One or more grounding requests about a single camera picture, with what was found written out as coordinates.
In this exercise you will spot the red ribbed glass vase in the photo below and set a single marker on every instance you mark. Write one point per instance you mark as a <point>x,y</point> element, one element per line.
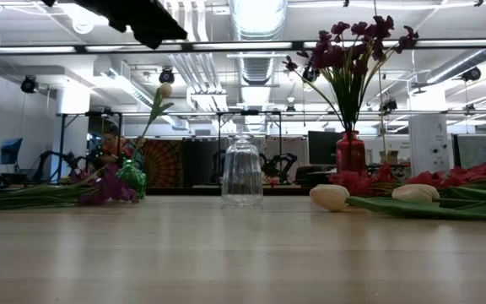
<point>350,154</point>

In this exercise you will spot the black background robot arm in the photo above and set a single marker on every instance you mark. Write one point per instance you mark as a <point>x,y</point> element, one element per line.
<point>281,160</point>
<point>46,158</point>

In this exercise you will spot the green glass vase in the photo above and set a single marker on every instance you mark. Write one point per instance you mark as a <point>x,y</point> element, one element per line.
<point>133,179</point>

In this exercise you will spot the clear ribbed glass vase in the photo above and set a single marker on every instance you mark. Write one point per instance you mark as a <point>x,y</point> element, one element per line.
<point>243,177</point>

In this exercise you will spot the black ceiling spotlight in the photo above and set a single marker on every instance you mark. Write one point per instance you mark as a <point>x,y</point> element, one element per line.
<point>390,105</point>
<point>310,75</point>
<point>472,74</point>
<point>166,77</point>
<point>29,84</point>

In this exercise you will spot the person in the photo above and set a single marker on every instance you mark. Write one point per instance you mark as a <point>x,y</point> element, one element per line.
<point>112,148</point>

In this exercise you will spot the orange mandala tapestry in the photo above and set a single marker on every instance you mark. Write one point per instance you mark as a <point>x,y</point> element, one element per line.
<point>165,164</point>

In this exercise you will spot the black partition panel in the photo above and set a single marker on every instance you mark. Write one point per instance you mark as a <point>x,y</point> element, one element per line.
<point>201,162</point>

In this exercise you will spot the blue lit monitor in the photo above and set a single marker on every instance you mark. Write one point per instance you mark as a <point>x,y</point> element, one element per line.
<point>10,150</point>

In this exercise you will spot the black desk monitor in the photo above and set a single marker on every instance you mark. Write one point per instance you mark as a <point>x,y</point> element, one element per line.
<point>323,148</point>

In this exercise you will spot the cardboard box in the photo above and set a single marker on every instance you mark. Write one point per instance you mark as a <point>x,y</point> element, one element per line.
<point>390,157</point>

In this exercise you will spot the white air purifier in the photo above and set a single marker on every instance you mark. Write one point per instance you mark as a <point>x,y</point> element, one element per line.
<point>428,143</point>

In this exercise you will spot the grey partition panel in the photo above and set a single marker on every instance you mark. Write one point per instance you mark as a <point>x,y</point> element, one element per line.
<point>473,152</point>

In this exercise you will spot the silver ceiling duct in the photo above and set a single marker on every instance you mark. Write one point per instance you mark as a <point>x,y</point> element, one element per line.
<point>257,63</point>

